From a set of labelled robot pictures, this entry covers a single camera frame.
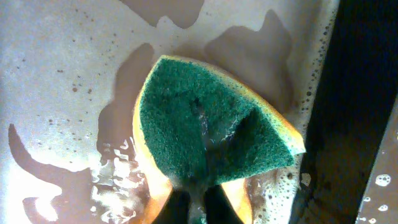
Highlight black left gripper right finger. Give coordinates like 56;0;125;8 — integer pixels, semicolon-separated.
205;185;243;224

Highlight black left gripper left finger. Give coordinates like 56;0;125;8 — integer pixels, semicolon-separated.
152;190;190;224

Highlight green and yellow scrub sponge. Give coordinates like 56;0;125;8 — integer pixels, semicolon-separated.
132;55;305;223

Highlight metal tray with soapy water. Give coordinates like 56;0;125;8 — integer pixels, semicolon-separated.
0;0;398;224

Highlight dark brown serving tray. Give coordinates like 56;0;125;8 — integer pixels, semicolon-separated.
354;93;398;224

